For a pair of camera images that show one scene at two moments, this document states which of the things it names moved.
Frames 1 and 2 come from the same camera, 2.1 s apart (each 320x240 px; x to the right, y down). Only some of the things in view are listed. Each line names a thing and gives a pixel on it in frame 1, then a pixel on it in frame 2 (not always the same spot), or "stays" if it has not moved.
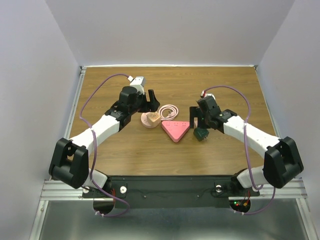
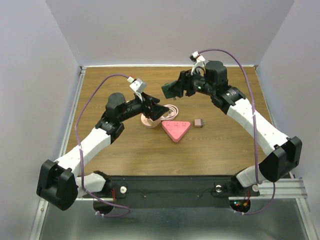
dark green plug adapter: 200,134 → 172,89
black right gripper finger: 193,113 → 175,88
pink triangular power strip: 175,129 stays
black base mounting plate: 172,191 stays
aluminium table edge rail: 75,102 stays
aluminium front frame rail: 52,190 stays
